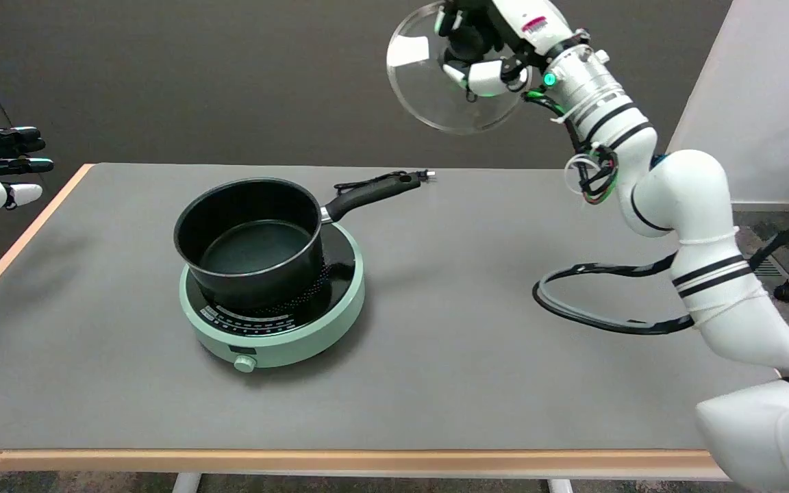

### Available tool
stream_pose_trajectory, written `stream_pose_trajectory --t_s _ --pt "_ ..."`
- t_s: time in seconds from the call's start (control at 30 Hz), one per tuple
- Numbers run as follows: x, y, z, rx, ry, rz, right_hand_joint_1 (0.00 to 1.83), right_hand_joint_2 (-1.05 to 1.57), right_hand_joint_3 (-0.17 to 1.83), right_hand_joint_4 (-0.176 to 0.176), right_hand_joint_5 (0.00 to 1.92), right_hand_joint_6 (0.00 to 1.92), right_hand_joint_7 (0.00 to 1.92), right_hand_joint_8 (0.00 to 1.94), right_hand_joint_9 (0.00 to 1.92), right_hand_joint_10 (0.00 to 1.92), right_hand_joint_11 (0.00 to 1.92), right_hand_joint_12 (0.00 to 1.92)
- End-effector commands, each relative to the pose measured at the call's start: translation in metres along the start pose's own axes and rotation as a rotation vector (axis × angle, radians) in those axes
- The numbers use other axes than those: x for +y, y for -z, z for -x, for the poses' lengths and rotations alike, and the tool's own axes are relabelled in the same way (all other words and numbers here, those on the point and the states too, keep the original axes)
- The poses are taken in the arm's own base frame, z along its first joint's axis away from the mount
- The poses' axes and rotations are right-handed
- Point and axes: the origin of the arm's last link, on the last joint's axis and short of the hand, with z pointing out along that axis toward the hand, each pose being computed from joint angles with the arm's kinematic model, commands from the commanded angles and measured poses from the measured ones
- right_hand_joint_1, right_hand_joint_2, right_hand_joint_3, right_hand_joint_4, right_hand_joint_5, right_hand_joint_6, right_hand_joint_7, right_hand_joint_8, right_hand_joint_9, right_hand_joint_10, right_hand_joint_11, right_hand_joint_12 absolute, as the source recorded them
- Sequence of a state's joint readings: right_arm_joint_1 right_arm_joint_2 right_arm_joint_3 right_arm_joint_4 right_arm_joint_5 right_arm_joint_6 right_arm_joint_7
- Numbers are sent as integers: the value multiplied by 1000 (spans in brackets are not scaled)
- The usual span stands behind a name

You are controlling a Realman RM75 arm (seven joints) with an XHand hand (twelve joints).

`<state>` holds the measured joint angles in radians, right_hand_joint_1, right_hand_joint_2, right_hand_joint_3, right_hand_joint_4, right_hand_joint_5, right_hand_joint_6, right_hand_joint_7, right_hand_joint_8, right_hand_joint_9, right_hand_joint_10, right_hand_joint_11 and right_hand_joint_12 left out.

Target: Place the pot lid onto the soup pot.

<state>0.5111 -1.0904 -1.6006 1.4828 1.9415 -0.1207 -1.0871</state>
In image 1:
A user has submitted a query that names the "black soup pot long handle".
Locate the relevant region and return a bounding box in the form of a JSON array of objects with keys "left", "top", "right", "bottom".
[{"left": 174, "top": 171, "right": 423, "bottom": 313}]

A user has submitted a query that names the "glass pot lid black knob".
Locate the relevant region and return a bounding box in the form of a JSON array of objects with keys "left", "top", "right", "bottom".
[{"left": 386, "top": 0, "right": 529, "bottom": 135}]

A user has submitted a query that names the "white partition panel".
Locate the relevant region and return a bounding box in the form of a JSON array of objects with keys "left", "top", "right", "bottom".
[{"left": 666, "top": 0, "right": 789, "bottom": 205}]

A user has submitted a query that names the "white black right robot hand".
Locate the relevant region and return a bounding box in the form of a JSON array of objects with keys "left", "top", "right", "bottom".
[{"left": 435, "top": 0, "right": 575, "bottom": 99}]

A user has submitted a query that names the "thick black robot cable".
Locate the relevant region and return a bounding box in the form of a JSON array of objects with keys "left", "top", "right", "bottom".
[{"left": 532, "top": 252, "right": 698, "bottom": 336}]

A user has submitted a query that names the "green round induction cooker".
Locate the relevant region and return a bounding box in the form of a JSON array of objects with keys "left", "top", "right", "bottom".
[{"left": 179, "top": 223, "right": 366, "bottom": 374}]

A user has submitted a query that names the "black cooker power cord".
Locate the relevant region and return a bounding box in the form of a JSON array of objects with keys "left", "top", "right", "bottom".
[{"left": 334, "top": 169, "right": 437, "bottom": 193}]

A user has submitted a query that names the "coloured wrist wire bundle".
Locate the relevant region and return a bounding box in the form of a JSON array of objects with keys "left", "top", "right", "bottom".
[{"left": 564, "top": 142, "right": 621, "bottom": 205}]

